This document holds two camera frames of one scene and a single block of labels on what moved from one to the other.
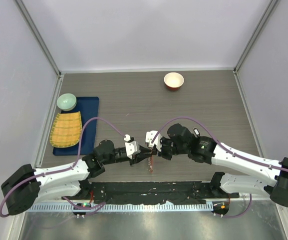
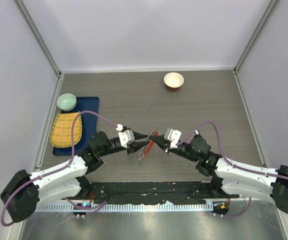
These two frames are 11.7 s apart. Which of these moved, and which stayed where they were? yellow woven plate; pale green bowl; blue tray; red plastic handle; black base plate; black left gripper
Moved: red plastic handle; black left gripper
Stayed: yellow woven plate; black base plate; blue tray; pale green bowl
